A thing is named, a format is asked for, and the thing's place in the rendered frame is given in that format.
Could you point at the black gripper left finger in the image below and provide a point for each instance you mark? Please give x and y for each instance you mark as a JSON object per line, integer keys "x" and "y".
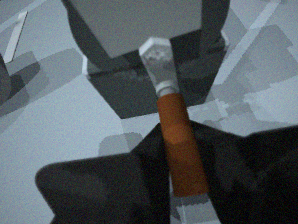
{"x": 141, "y": 176}

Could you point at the grey cylinder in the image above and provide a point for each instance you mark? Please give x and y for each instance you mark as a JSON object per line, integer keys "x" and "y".
{"x": 5, "y": 83}

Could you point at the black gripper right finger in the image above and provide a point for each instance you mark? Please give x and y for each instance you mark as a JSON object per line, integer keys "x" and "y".
{"x": 237, "y": 168}

